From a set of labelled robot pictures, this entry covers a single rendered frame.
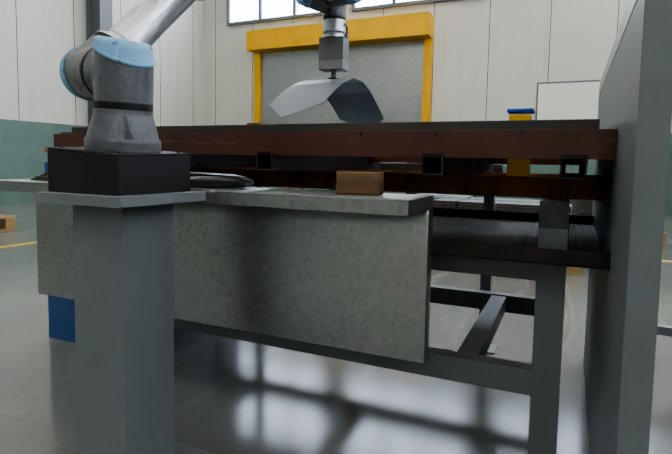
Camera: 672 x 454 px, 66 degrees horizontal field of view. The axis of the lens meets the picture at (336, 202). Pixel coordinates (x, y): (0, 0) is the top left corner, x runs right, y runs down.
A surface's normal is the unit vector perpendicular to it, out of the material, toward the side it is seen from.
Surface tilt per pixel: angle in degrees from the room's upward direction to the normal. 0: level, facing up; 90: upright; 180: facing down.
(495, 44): 90
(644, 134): 90
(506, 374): 90
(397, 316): 90
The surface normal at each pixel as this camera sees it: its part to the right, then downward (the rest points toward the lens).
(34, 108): 0.91, 0.05
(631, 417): -0.41, 0.07
